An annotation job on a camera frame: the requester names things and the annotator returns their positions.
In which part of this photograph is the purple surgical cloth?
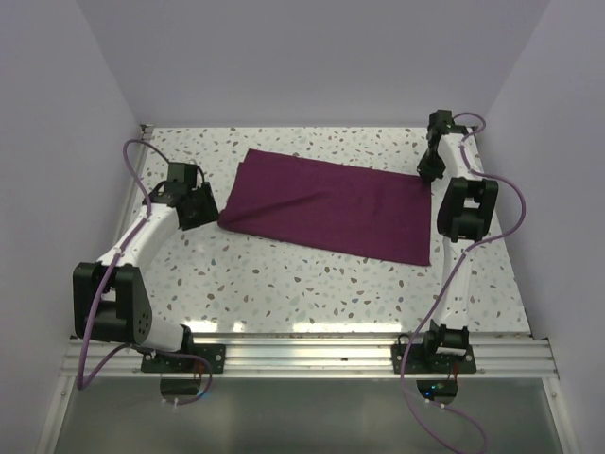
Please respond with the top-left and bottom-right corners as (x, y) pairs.
(218, 149), (431, 266)

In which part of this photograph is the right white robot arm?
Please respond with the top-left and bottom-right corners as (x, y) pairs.
(417, 110), (499, 372)

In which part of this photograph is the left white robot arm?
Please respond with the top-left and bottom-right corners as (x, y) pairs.
(73, 163), (218, 372)

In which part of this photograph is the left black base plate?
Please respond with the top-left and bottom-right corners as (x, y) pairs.
(141, 343), (227, 374)

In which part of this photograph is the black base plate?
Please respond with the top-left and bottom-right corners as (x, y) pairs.
(390, 343), (477, 375)
(141, 343), (227, 374)

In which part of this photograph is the aluminium mounting rail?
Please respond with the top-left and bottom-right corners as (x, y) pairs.
(60, 330), (562, 379)

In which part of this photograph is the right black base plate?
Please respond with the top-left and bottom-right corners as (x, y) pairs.
(390, 343), (477, 375)

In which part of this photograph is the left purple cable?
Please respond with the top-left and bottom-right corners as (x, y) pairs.
(75, 140), (214, 408)

